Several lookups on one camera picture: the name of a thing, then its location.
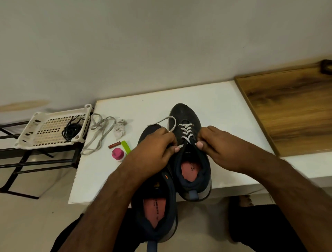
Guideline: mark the person's left hand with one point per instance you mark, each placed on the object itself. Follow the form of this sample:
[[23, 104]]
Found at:
[[148, 153]]

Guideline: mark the person's right hand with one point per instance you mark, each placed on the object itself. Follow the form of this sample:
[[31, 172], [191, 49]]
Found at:
[[231, 150]]

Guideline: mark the grey shoelace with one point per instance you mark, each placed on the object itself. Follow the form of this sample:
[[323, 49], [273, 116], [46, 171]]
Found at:
[[186, 131]]

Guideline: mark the grey shoelaces bundle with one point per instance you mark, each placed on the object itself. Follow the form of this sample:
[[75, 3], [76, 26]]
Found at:
[[103, 132]]

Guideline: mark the dark sneaker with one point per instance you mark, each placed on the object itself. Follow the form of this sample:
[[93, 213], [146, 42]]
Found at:
[[184, 113], [155, 207]]

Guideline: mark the black shoelace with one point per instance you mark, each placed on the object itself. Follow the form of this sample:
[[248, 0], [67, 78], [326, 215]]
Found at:
[[71, 130], [78, 120]]

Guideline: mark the person's left forearm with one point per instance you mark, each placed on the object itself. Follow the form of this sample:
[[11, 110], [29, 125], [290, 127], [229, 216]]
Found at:
[[98, 218]]

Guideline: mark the person's right forearm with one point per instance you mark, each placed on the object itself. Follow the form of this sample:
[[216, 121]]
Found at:
[[298, 205]]

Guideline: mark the green marker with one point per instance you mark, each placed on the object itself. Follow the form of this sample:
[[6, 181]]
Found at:
[[126, 147]]

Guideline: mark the pink capped white bottle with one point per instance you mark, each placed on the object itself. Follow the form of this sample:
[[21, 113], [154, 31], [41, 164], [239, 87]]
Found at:
[[118, 153]]

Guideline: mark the small red stick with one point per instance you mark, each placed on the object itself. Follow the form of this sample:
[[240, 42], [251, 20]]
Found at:
[[114, 144]]

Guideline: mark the wooden board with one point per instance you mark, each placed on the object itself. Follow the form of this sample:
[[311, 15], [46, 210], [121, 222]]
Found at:
[[293, 106]]

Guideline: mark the white perforated plastic tray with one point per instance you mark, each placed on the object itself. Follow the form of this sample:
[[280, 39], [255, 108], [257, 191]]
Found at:
[[46, 130]]

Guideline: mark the black metal rack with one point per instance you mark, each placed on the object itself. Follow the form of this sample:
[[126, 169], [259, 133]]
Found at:
[[31, 158]]

